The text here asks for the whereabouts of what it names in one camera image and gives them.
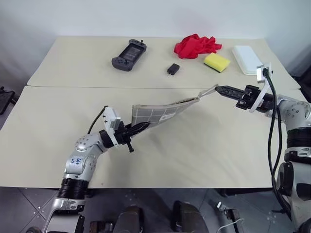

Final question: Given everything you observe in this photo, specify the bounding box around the thin white cable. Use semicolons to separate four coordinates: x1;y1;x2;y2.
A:
217;217;245;233

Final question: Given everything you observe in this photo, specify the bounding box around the black power adapter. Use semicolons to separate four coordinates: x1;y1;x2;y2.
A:
166;63;181;76

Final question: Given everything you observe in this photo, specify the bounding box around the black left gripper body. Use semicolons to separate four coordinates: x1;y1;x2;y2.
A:
114;124;136;154

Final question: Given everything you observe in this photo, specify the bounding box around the black floor device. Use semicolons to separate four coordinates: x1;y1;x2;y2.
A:
209;198;244;233

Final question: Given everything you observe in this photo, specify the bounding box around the dark rounded shape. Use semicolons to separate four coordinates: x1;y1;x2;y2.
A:
172;200;207;233
116;204;144;233

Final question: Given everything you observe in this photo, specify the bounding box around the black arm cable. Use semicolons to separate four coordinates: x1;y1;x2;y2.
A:
261;68;294;222
86;105;108;134

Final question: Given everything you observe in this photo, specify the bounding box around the grey handheld game controller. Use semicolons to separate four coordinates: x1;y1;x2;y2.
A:
111;38;148;72

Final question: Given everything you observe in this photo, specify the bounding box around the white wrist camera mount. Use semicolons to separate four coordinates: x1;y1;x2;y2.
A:
247;62;273;114
102;105;122;147

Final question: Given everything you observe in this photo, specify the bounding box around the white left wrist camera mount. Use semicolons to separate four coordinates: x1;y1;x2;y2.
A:
102;105;122;147

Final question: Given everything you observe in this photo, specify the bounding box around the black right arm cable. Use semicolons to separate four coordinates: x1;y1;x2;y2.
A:
261;68;294;222

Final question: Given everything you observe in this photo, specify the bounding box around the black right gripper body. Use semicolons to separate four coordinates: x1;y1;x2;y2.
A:
235;84;262;110

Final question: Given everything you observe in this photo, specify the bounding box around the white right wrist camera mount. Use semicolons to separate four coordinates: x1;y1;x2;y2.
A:
247;62;273;114

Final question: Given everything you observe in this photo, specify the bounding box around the red crumpled cloth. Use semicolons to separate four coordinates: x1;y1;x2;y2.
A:
173;34;223;60

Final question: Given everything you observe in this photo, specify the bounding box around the white rectangular tray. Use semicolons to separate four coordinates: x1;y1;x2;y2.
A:
231;45;265;76

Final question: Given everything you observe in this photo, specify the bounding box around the grey plaid pouch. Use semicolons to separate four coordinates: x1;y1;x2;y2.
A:
131;83;219;128

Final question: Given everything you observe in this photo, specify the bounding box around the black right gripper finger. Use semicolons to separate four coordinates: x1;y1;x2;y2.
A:
216;87;244;100
218;85;246;95

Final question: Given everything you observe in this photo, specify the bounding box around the yellow sponge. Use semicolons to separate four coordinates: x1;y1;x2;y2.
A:
203;52;231;74

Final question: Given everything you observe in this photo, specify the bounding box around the black stand base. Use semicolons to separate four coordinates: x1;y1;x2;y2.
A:
0;85;17;116

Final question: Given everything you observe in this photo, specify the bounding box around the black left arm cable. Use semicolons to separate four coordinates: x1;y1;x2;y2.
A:
86;105;108;134

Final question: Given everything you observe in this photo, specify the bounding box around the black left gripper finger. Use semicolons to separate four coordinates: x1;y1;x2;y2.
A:
126;121;151;133
128;126;149;139

